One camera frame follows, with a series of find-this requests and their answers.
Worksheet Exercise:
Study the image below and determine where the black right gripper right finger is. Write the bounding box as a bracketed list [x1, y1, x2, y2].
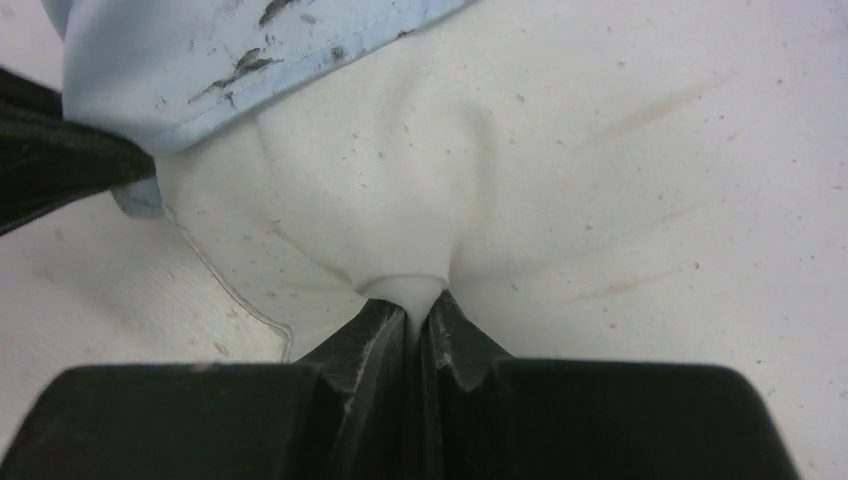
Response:
[423, 294, 799, 479]

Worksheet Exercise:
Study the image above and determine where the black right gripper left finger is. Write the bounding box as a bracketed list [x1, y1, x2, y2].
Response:
[1, 301, 405, 479]

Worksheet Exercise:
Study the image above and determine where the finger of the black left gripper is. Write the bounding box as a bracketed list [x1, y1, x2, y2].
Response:
[1, 68, 155, 235]

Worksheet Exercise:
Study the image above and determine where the light blue pillowcase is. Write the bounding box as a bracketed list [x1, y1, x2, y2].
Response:
[40, 0, 475, 220]

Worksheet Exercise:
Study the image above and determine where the white pillow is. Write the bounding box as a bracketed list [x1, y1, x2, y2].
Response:
[157, 1, 847, 479]

